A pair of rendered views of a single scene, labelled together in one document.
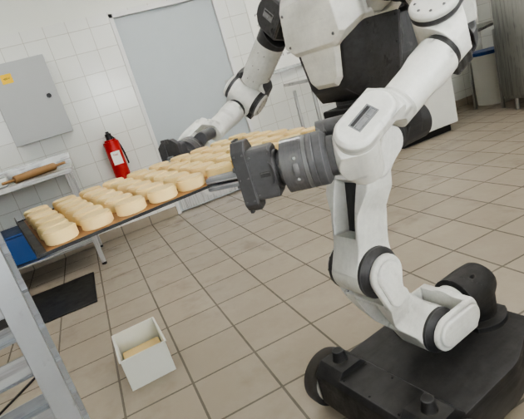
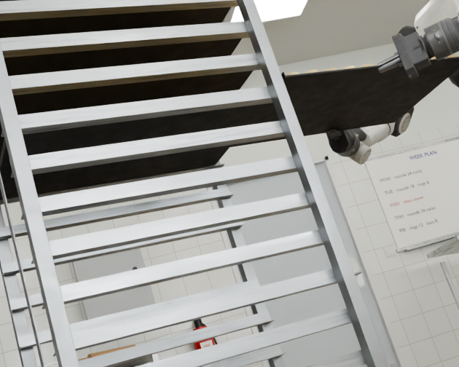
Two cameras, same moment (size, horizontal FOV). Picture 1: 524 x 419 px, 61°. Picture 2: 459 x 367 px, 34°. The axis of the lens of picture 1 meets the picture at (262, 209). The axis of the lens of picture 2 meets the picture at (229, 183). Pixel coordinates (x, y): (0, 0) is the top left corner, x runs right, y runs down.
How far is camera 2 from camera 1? 1.42 m
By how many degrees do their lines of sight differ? 33
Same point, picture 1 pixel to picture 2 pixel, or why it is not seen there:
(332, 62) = not seen: outside the picture
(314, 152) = (446, 22)
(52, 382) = (296, 130)
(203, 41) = not seen: hidden behind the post
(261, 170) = (414, 44)
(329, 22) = (454, 12)
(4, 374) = (268, 127)
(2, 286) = (275, 72)
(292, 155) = (433, 28)
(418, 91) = not seen: outside the picture
